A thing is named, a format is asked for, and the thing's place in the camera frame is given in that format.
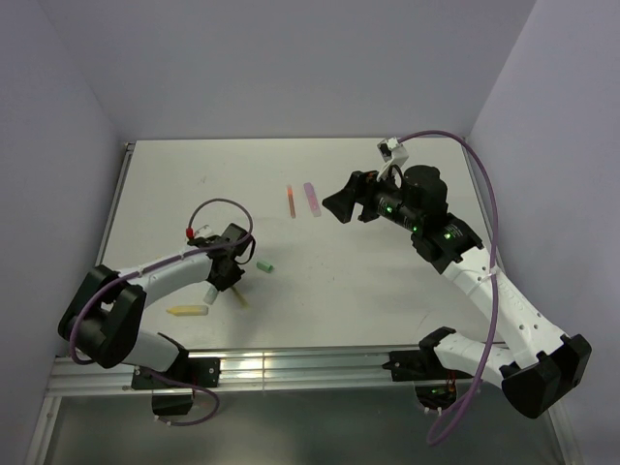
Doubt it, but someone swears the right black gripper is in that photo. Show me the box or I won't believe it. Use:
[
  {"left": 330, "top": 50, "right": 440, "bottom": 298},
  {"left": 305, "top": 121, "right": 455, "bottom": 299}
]
[{"left": 322, "top": 164, "right": 422, "bottom": 232}]

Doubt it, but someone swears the green highlighter pen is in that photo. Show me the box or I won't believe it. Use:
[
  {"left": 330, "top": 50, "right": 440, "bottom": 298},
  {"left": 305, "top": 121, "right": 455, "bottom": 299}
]
[{"left": 203, "top": 286, "right": 219, "bottom": 305}]

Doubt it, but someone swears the yellow thin pen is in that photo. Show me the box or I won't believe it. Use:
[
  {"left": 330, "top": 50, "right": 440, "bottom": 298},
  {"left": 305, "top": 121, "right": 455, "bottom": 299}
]
[{"left": 231, "top": 287, "right": 248, "bottom": 308}]

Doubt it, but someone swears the orange thin pen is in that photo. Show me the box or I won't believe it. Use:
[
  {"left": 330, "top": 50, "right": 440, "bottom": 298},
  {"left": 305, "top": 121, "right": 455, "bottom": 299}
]
[{"left": 286, "top": 184, "right": 296, "bottom": 219}]

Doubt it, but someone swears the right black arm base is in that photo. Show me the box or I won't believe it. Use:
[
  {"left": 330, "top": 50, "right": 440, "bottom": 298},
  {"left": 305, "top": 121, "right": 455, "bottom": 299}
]
[{"left": 382, "top": 350, "right": 473, "bottom": 410}]

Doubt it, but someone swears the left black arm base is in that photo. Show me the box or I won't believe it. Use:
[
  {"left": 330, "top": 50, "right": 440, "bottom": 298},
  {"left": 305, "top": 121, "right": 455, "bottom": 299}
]
[{"left": 131, "top": 356, "right": 221, "bottom": 427}]

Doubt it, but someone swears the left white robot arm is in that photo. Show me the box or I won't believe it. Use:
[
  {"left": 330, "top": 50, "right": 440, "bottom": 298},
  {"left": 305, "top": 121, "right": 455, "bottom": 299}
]
[{"left": 58, "top": 223, "right": 256, "bottom": 387}]

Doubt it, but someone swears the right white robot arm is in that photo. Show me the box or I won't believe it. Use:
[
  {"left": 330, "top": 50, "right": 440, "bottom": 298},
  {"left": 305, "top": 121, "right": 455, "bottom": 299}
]
[{"left": 322, "top": 165, "right": 592, "bottom": 419}]

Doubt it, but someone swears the green pen cap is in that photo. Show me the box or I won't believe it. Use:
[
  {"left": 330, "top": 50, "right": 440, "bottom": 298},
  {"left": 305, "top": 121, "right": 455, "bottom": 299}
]
[{"left": 256, "top": 260, "right": 274, "bottom": 273}]

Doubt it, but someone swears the yellow highlighter pen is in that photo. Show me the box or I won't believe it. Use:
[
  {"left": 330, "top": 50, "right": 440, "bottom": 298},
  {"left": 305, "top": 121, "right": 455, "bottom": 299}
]
[{"left": 166, "top": 305, "right": 208, "bottom": 317}]

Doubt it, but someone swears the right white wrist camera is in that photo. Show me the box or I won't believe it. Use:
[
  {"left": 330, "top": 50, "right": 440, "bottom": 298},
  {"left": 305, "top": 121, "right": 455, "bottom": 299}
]
[{"left": 377, "top": 138, "right": 409, "bottom": 179}]

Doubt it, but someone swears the aluminium front rail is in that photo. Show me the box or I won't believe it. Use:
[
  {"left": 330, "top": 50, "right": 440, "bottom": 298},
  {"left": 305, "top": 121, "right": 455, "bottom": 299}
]
[{"left": 46, "top": 346, "right": 556, "bottom": 396}]

